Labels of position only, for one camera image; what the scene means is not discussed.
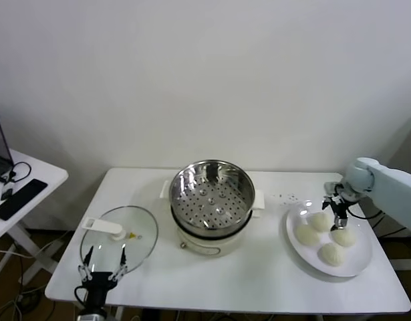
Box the white floor cable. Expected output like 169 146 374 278
0 230 71 260

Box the perforated steel steamer basket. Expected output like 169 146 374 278
168 159 256 237

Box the flat black phone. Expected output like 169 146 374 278
0 179 48 221

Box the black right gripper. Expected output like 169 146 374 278
321 195 350 233

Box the glass lid with white handle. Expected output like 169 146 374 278
80 205 159 278

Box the white electric pot base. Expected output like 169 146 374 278
160 179 266 257

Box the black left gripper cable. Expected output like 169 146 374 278
74 286 89 304

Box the white round plate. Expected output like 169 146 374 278
285 199 373 278

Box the white steamed baozi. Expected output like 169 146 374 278
317 243 345 268
331 227 357 248
294 224 320 247
308 213 333 233

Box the black looped cable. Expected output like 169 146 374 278
0 161 33 185

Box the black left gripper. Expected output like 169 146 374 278
78 243 128 307

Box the black wall cable with plug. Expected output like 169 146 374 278
372 209 410 239

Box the white side table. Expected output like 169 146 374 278
0 146 70 285

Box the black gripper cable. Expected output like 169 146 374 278
74 286 89 304
345 197 388 220

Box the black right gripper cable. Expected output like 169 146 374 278
345 197 388 220

